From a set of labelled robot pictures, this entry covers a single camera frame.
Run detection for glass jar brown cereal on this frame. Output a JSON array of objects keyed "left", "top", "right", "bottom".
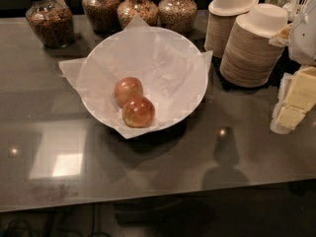
[{"left": 82, "top": 0, "right": 120, "bottom": 33}]

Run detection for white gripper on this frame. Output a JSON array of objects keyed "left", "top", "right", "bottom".
[{"left": 269, "top": 0, "right": 316, "bottom": 134}]

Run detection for rear stack paper bowls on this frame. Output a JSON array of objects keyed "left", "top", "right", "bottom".
[{"left": 204, "top": 0, "right": 259, "bottom": 58}]

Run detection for stack paper bowls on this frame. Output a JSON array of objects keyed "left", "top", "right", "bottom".
[
  {"left": 219, "top": 3, "right": 288, "bottom": 88},
  {"left": 204, "top": 0, "right": 259, "bottom": 58}
]

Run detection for red apple rear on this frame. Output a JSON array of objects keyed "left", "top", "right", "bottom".
[{"left": 115, "top": 77, "right": 143, "bottom": 107}]

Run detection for white bowl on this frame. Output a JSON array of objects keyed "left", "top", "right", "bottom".
[{"left": 77, "top": 26, "right": 210, "bottom": 132}]

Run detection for glass jar round cereal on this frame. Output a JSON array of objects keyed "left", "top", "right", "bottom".
[{"left": 158, "top": 0, "right": 198, "bottom": 35}]

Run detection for front stack paper bowls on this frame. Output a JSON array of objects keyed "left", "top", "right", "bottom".
[{"left": 219, "top": 3, "right": 288, "bottom": 88}]

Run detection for white paper liner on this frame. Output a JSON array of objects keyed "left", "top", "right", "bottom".
[{"left": 58, "top": 14, "right": 214, "bottom": 140}]

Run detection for red apple front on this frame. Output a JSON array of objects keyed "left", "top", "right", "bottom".
[{"left": 122, "top": 96, "right": 155, "bottom": 128}]

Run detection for glass jar colourful cereal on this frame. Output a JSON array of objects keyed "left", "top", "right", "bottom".
[{"left": 118, "top": 0, "right": 158, "bottom": 29}]

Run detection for red apple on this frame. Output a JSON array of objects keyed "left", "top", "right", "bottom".
[
  {"left": 115, "top": 77, "right": 143, "bottom": 107},
  {"left": 122, "top": 96, "right": 155, "bottom": 128}
]

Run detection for glass jar dark granola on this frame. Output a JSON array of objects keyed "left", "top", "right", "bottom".
[{"left": 26, "top": 0, "right": 74, "bottom": 48}]

